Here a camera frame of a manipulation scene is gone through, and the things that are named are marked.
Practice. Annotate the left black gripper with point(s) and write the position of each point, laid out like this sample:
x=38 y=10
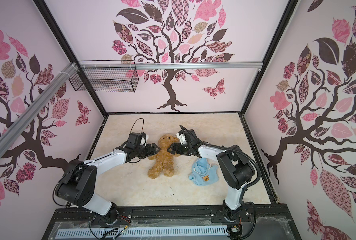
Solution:
x=150 y=152

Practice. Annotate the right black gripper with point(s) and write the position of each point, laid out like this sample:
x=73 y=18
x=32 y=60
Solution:
x=174 y=146

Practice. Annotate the brown plush teddy bear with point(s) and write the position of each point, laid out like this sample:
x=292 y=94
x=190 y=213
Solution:
x=164 y=161

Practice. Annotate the light blue bear hoodie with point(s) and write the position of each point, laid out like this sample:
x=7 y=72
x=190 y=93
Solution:
x=203 y=173

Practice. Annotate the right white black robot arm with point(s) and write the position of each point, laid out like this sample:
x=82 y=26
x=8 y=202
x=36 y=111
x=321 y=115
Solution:
x=239 y=170

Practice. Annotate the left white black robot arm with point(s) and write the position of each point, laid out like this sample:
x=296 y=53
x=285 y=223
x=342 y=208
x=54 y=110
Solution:
x=77 y=185

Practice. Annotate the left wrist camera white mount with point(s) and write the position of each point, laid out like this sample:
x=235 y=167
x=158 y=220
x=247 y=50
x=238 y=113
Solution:
x=136 y=140

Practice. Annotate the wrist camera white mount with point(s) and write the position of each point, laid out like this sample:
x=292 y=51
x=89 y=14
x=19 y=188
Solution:
x=186 y=136
x=136 y=140

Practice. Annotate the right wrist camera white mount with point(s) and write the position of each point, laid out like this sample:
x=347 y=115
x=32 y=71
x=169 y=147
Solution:
x=186 y=136

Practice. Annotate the white slotted cable duct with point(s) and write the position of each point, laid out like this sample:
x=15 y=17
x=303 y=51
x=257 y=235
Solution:
x=141 y=232

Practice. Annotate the black wire basket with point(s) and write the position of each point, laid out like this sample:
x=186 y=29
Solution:
x=114 y=76

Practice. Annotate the aluminium rail back wall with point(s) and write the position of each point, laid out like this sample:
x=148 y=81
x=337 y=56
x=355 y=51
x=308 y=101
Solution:
x=173 y=66

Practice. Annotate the aluminium rail wall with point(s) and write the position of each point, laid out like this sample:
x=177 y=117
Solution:
x=16 y=129
x=173 y=66

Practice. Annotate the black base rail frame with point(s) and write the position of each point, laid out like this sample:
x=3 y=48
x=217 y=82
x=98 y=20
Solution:
x=252 y=222

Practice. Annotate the aluminium rail left wall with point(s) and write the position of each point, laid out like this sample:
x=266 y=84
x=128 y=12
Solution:
x=16 y=129

